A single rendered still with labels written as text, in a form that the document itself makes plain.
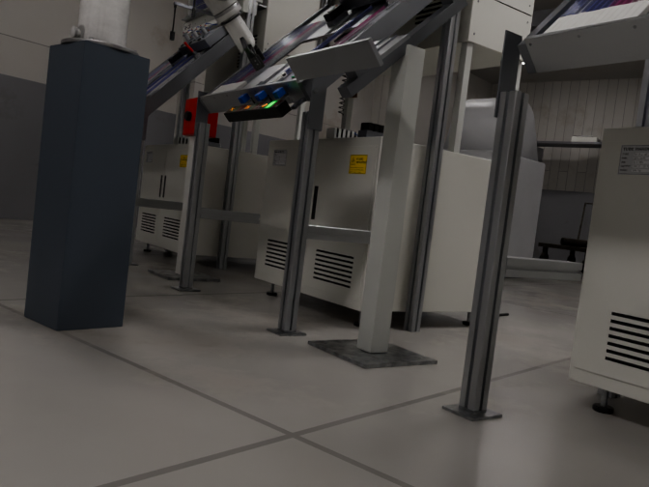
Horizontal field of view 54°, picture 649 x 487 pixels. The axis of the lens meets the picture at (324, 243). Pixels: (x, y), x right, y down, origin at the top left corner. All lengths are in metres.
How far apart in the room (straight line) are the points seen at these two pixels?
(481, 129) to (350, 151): 3.11
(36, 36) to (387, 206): 4.42
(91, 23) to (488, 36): 1.34
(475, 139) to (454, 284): 2.97
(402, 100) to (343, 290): 0.72
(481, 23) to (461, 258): 0.82
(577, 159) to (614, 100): 0.99
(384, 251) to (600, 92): 9.11
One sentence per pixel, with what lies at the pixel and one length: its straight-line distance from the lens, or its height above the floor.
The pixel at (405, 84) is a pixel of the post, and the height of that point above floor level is 0.71.
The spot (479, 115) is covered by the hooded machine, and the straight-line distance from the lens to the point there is 5.26.
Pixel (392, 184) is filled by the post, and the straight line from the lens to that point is 1.67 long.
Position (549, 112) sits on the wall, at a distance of 10.84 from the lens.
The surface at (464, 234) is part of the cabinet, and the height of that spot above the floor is 0.34.
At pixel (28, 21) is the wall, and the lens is 5.73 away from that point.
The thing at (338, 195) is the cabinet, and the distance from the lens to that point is 2.17.
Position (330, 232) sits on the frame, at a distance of 1.88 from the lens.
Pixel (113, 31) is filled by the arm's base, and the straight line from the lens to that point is 1.75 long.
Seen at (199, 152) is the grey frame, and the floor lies 0.53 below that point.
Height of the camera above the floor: 0.37
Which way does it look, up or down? 3 degrees down
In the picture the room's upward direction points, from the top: 7 degrees clockwise
